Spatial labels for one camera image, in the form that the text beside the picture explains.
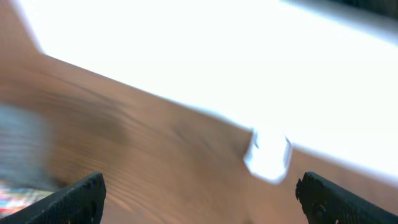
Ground white barcode scanner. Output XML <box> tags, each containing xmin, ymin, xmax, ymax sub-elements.
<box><xmin>243</xmin><ymin>129</ymin><xmax>292</xmax><ymax>185</ymax></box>

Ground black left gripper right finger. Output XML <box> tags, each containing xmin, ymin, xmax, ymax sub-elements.
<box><xmin>295</xmin><ymin>172</ymin><xmax>397</xmax><ymax>224</ymax></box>

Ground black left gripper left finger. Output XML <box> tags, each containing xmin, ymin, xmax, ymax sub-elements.
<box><xmin>1</xmin><ymin>172</ymin><xmax>106</xmax><ymax>224</ymax></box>

